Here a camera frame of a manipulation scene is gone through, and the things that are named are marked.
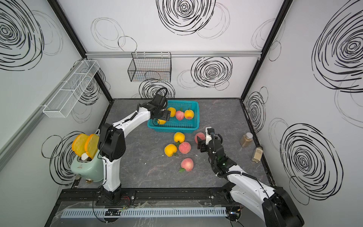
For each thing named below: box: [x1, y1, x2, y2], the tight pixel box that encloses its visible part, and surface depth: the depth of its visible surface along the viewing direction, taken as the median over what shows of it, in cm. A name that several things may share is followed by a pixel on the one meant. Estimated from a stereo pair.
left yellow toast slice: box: [71, 133, 89, 158], surface depth 72 cm
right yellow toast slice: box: [84, 133, 100, 159], surface depth 72 cm
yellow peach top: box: [173, 131, 186, 143], surface depth 93 cm
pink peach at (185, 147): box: [178, 141, 192, 155], surface depth 88 cm
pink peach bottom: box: [178, 157, 194, 173], surface depth 82 cm
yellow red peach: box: [184, 109, 195, 120], surface depth 106 cm
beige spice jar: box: [251, 146, 264, 164], surface depth 87 cm
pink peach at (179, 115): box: [175, 110, 185, 121], surface depth 104 cm
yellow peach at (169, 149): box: [164, 143, 178, 158], surface depth 88 cm
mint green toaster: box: [70, 150, 104, 183], surface depth 71 cm
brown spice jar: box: [239, 131, 254, 148], surface depth 89 cm
